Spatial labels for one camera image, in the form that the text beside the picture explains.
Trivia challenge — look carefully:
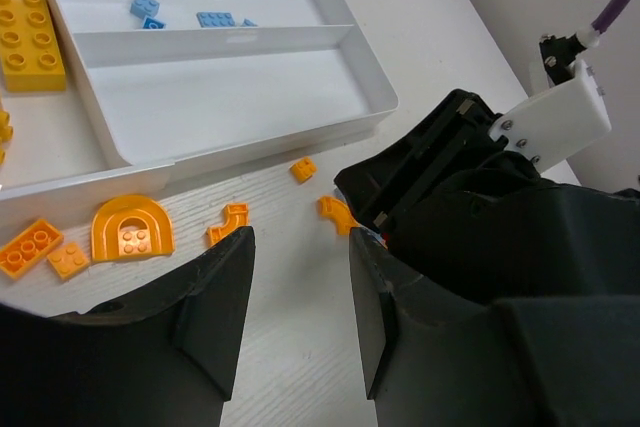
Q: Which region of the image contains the yellow round printed lego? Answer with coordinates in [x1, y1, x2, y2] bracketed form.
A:
[0, 110, 13, 164]

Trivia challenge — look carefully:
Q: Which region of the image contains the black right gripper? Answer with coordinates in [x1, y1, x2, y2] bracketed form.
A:
[334, 89, 639, 303]

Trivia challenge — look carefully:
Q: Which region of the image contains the white divided sorting tray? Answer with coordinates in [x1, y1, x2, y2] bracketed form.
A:
[1, 0, 398, 225]

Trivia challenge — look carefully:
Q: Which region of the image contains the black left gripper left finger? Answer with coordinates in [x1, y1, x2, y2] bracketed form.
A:
[1, 227, 255, 426]

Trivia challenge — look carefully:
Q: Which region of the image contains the yellow long lego brick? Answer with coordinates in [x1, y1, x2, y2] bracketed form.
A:
[0, 0, 67, 93]

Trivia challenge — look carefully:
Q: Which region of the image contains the orange curved lego right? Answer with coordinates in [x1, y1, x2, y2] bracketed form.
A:
[317, 196, 359, 236]

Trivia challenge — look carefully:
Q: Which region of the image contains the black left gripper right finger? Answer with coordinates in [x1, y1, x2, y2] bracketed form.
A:
[349, 228, 639, 426]

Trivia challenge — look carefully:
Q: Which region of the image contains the orange curved lego piece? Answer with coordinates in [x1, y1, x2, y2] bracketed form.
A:
[206, 203, 250, 247]

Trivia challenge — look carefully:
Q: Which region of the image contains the small orange square lego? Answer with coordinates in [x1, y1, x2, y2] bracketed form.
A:
[289, 157, 317, 184]

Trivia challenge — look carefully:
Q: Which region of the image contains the small blue square lego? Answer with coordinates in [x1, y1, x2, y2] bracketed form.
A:
[130, 0, 160, 19]

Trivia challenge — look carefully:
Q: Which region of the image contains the orange long flat lego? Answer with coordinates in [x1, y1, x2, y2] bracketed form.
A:
[1, 219, 64, 280]

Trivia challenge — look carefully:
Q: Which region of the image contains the orange arch lego piece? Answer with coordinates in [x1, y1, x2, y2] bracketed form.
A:
[90, 195, 175, 262]

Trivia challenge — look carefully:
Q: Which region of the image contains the orange square flat lego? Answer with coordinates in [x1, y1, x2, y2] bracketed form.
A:
[46, 242, 91, 281]

